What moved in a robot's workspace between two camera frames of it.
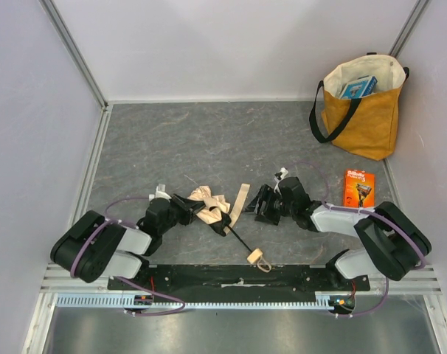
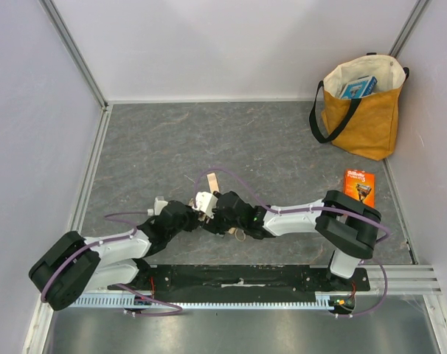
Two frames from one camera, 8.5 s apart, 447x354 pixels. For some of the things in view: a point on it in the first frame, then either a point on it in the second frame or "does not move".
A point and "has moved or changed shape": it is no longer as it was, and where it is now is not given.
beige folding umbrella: [215, 206] has moved or changed shape
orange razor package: [358, 189] does not move
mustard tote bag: [355, 106] does not move
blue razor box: [359, 88] does not move
